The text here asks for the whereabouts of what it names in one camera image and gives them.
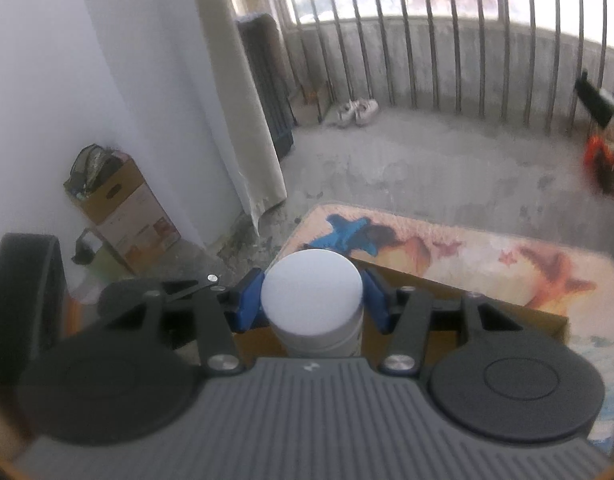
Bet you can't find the white plastic bottle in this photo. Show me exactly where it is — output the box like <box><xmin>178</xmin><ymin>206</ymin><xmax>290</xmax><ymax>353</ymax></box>
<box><xmin>261</xmin><ymin>249</ymin><xmax>365</xmax><ymax>358</ymax></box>

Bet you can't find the orange plastic object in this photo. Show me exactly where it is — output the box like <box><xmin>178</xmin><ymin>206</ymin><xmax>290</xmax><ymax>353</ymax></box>
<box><xmin>583</xmin><ymin>132</ymin><xmax>614</xmax><ymax>196</ymax></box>

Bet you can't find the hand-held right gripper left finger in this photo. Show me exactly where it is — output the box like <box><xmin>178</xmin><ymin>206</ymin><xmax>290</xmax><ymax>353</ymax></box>
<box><xmin>98</xmin><ymin>269</ymin><xmax>266</xmax><ymax>377</ymax></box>

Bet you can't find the printed floor mat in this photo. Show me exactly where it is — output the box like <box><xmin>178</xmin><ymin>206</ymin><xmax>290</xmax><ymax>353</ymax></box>
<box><xmin>277</xmin><ymin>202</ymin><xmax>614</xmax><ymax>456</ymax></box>

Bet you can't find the green bottle with black lid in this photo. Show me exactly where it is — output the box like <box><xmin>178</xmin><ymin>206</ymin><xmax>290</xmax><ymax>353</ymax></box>
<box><xmin>71</xmin><ymin>230</ymin><xmax>138</xmax><ymax>286</ymax></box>

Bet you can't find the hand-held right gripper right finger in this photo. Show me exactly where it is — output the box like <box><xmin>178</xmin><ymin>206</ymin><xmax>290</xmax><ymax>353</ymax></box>
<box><xmin>361</xmin><ymin>269</ymin><xmax>525</xmax><ymax>376</ymax></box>

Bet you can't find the dark mesh bag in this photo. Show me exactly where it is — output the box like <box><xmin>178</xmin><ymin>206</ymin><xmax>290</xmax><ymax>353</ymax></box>
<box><xmin>67</xmin><ymin>144</ymin><xmax>130</xmax><ymax>198</ymax></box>

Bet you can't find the black ribbed panel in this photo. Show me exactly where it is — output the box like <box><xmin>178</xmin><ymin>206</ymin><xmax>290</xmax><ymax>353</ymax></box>
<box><xmin>235</xmin><ymin>12</ymin><xmax>297</xmax><ymax>161</ymax></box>

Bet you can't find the brown cardboard box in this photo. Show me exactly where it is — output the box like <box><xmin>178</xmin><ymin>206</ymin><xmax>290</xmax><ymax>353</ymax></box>
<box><xmin>234</xmin><ymin>255</ymin><xmax>570</xmax><ymax>361</ymax></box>

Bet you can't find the beige curtain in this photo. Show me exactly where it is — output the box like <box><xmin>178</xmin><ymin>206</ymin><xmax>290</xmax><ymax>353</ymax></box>
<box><xmin>187</xmin><ymin>0</ymin><xmax>288</xmax><ymax>236</ymax></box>

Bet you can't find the small printed carton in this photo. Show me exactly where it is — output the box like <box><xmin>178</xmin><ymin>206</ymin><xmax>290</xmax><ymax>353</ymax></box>
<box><xmin>64</xmin><ymin>152</ymin><xmax>182</xmax><ymax>276</ymax></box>

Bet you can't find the black rounded object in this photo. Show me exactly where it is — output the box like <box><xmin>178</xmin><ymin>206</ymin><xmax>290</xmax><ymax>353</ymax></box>
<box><xmin>0</xmin><ymin>232</ymin><xmax>70</xmax><ymax>386</ymax></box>

